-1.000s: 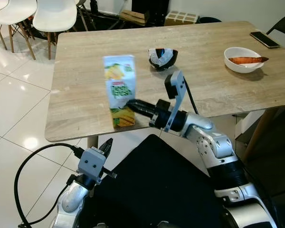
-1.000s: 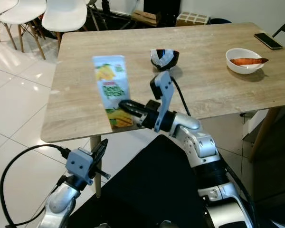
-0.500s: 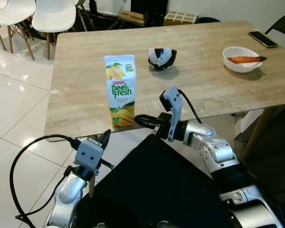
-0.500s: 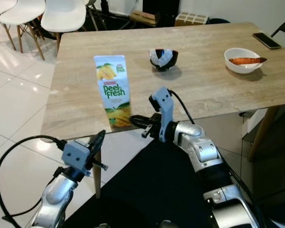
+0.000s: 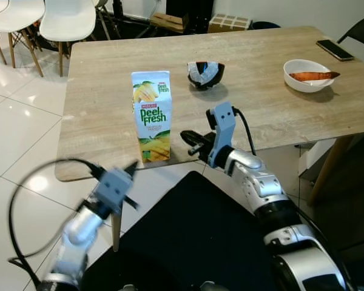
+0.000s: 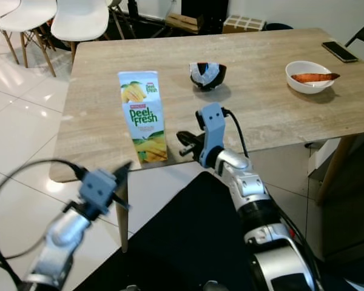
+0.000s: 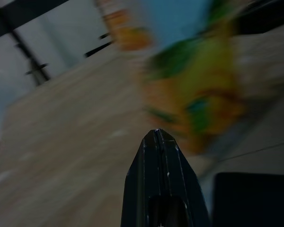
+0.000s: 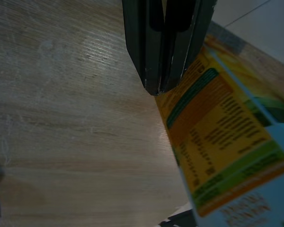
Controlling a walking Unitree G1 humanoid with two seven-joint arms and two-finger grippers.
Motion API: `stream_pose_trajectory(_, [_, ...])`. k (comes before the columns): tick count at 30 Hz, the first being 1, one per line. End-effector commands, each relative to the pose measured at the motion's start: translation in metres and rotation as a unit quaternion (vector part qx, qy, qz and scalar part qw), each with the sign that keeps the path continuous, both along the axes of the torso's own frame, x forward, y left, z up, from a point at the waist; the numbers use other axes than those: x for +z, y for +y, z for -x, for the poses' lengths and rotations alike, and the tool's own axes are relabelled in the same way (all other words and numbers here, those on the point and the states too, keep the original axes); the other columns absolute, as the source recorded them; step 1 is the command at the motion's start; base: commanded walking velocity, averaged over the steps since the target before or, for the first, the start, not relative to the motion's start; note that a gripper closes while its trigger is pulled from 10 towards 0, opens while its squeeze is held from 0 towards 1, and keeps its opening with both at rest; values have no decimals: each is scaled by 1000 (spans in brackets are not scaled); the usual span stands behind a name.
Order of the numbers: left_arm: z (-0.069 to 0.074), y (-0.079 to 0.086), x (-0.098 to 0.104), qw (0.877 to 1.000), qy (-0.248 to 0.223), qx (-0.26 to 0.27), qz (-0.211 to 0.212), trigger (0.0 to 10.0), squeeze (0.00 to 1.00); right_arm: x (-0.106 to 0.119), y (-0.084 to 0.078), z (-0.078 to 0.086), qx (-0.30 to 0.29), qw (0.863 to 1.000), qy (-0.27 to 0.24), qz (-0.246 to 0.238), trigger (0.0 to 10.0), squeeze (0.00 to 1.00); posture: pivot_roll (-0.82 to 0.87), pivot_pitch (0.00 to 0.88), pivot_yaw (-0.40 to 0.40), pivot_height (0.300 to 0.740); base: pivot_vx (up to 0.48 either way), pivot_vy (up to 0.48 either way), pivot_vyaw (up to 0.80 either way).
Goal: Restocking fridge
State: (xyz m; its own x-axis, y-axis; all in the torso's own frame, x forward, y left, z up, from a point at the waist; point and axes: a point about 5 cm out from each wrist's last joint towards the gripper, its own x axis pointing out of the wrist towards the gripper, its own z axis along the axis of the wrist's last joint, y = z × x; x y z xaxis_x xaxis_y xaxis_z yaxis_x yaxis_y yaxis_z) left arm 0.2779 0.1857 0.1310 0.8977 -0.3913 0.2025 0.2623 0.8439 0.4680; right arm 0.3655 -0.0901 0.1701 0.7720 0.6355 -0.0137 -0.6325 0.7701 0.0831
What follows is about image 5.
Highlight light wooden dining table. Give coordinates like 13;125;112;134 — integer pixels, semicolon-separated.
55;25;364;252

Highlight cardboard box with white grid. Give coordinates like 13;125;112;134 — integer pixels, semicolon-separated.
207;13;252;34

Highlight dark blue round bin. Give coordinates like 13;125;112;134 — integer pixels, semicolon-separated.
251;21;281;31

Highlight orange sweet potato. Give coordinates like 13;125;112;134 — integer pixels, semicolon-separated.
289;71;340;83

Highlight black smartphone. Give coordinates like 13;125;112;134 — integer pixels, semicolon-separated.
316;39;355;62

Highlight small black bowl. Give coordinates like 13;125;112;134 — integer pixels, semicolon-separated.
187;61;226;90

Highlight Peel Fresh juice carton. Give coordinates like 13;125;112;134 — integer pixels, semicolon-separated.
131;71;172;166

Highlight black flat monitor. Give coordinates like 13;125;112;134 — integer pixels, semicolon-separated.
166;0;213;34

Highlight black stand pole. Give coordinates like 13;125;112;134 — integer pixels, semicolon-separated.
112;0;125;19

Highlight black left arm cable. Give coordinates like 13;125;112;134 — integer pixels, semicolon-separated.
8;159;107;270

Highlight black floor mat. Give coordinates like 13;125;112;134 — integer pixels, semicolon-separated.
82;171;364;291

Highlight white oval bowl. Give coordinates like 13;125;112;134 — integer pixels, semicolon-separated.
283;59;335;93

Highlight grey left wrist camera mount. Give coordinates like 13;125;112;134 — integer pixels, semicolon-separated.
94;168;134;214

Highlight brown wooden box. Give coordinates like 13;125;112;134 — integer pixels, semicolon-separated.
150;12;189;34

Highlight white blue snack packet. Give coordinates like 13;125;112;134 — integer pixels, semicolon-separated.
190;62;221;84

